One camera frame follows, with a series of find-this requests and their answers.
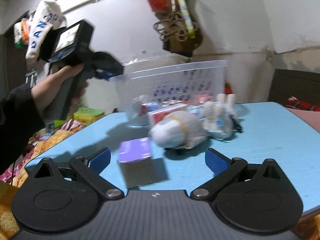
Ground white plush bunny blue outfit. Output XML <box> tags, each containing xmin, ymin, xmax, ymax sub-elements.
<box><xmin>187</xmin><ymin>93</ymin><xmax>242</xmax><ymax>140</ymax></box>

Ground purple small box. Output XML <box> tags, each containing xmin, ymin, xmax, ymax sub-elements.
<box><xmin>118</xmin><ymin>137</ymin><xmax>158</xmax><ymax>189</ymax></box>

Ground beige round plush toy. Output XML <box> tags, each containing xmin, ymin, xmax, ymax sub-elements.
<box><xmin>149</xmin><ymin>111</ymin><xmax>208</xmax><ymax>150</ymax></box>

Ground red white box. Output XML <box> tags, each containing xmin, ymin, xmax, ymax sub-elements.
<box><xmin>148</xmin><ymin>103</ymin><xmax>188</xmax><ymax>127</ymax></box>

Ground clear plastic laundry basket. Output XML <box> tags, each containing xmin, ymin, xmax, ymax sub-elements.
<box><xmin>110</xmin><ymin>60</ymin><xmax>227</xmax><ymax>119</ymax></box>

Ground clear packet red snacks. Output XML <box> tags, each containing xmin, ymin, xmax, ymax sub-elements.
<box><xmin>126</xmin><ymin>95</ymin><xmax>159</xmax><ymax>126</ymax></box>

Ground person's left forearm black sleeve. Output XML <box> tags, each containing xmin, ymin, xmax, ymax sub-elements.
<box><xmin>1</xmin><ymin>84</ymin><xmax>44</xmax><ymax>173</ymax></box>

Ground person's left hand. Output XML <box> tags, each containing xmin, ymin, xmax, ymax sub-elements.
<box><xmin>31</xmin><ymin>64</ymin><xmax>87</xmax><ymax>114</ymax></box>

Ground white hanging cloth blue letters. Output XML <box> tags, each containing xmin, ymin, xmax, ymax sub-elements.
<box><xmin>25</xmin><ymin>0</ymin><xmax>67</xmax><ymax>66</ymax></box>

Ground green yellow storage box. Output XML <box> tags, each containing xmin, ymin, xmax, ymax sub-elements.
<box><xmin>73</xmin><ymin>107</ymin><xmax>105</xmax><ymax>126</ymax></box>

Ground light blue mat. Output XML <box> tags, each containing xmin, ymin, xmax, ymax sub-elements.
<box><xmin>42</xmin><ymin>102</ymin><xmax>319</xmax><ymax>214</ymax></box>

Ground red patterned gift box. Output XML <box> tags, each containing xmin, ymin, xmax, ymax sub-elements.
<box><xmin>224</xmin><ymin>83</ymin><xmax>233</xmax><ymax>101</ymax></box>

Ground red plaid pillow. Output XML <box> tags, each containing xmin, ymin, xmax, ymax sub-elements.
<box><xmin>286</xmin><ymin>96</ymin><xmax>320</xmax><ymax>112</ymax></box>

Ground orange patterned quilt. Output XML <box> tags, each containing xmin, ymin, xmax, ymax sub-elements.
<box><xmin>1</xmin><ymin>128</ymin><xmax>81</xmax><ymax>239</ymax></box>

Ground dark wooden headboard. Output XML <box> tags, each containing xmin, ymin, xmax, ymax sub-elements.
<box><xmin>267</xmin><ymin>69</ymin><xmax>319</xmax><ymax>106</ymax></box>

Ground brown hanging bag with rope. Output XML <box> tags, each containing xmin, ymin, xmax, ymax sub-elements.
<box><xmin>153</xmin><ymin>0</ymin><xmax>203</xmax><ymax>58</ymax></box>

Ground yellow-green patterned strap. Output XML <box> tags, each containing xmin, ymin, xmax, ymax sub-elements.
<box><xmin>169</xmin><ymin>0</ymin><xmax>197</xmax><ymax>40</ymax></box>

